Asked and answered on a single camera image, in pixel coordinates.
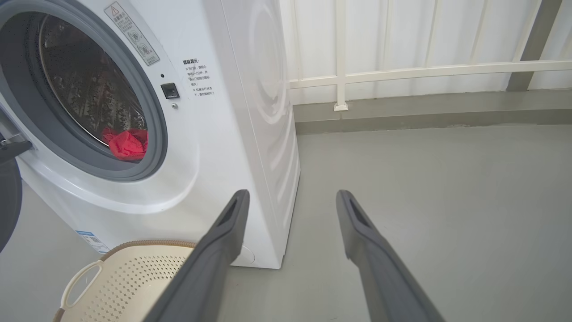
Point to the printed instruction text label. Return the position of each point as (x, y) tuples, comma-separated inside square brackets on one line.
[(199, 77)]

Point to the white metal railing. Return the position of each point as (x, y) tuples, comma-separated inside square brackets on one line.
[(402, 72)]

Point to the round dark glass washer door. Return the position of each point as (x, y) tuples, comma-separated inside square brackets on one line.
[(9, 201)]

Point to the stainless steel washing machine drum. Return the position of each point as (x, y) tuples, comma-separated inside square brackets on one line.
[(89, 80)]

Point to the red cloth garment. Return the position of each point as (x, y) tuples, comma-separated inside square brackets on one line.
[(127, 145)]

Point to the white front-load washing machine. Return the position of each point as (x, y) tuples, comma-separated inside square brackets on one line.
[(214, 156)]

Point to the white warning label sticker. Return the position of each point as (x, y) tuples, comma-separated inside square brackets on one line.
[(132, 33)]

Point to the blue energy label sticker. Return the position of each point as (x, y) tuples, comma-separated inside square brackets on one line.
[(91, 239)]

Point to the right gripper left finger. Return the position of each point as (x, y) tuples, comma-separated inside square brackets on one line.
[(210, 268)]

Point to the round white filter cover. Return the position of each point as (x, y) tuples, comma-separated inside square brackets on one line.
[(247, 256)]

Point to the cream laundry basket brown rim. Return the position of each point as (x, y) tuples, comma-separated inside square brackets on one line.
[(134, 281)]

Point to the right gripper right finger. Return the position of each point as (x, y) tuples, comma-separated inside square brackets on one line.
[(380, 277)]

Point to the black door latch socket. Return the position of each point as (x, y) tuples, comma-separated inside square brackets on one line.
[(170, 91)]

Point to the grey metal post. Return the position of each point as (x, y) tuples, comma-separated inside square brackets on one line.
[(532, 44)]

